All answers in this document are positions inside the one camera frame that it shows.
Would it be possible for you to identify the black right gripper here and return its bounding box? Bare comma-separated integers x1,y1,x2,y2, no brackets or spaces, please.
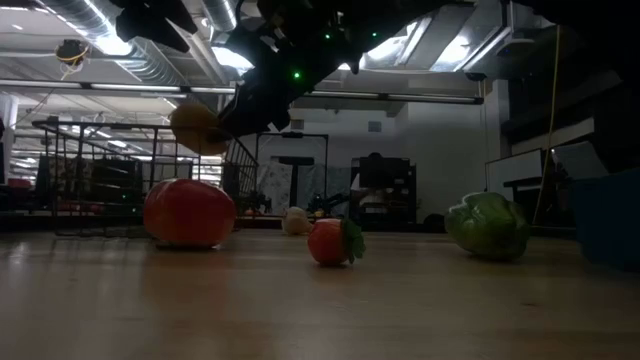
218,24,363,138

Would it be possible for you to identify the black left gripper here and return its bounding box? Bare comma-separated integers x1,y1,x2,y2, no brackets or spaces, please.
108,0,200,54

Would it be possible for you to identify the orange fruit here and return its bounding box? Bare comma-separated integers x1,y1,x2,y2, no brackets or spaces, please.
168,102,234,157

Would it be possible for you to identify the white garlic bulb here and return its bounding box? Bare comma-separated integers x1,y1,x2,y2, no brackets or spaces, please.
280,206,314,237

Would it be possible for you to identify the large red tomato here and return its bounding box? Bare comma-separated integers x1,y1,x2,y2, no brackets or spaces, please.
142,178,238,250

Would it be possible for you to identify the small red strawberry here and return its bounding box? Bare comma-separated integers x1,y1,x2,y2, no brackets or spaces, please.
306,217,367,267

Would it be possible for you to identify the black T-shaped stand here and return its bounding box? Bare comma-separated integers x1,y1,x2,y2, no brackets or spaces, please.
271,155,316,209

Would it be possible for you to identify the ceiling light panel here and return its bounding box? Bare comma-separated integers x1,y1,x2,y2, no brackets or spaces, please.
212,46,254,71

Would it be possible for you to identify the black shelf cabinet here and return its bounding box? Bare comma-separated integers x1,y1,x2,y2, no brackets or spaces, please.
349,151,419,227

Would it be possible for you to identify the green bell pepper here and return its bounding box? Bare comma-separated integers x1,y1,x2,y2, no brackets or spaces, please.
443,191,531,262

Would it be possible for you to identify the white board panel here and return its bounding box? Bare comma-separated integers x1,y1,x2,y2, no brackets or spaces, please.
484,148,546,206

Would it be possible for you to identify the white slanted panel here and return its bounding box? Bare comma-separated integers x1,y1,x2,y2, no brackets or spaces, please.
549,141,609,181

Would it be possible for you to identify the blue plastic bin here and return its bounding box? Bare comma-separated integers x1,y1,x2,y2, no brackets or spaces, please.
569,167,640,274

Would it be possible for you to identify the large ribbed air duct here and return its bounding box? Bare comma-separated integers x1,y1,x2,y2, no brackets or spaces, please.
42,0,189,86

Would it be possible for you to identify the wire mesh basket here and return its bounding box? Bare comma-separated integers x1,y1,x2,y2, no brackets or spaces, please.
30,119,260,237

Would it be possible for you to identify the round silver air duct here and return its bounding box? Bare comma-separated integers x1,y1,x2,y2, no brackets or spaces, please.
199,0,239,32

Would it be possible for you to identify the tall black frame stand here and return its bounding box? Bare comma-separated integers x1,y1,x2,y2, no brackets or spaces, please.
255,131,330,216

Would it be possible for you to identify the horizontal metal rail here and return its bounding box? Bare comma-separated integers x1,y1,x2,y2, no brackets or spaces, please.
0,78,485,105

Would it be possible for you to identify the hanging yellow cord reel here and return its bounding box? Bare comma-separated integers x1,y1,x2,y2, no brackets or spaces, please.
54,38,92,69

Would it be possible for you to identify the yellow cable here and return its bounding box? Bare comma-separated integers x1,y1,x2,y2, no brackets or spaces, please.
531,24,564,226

